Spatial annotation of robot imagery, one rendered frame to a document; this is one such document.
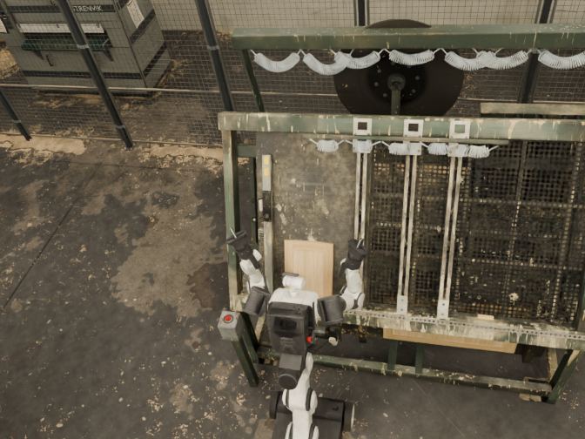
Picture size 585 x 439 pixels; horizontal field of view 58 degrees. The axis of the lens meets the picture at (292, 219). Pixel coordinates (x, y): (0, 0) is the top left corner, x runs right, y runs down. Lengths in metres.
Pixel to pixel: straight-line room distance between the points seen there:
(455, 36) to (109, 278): 3.65
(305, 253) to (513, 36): 1.71
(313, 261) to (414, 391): 1.34
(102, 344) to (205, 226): 1.45
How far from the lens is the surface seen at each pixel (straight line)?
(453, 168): 3.07
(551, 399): 4.23
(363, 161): 3.09
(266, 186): 3.27
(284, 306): 2.90
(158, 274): 5.10
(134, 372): 4.62
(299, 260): 3.40
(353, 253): 2.85
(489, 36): 3.27
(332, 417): 3.89
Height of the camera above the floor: 3.79
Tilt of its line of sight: 47 degrees down
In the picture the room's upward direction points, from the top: 11 degrees counter-clockwise
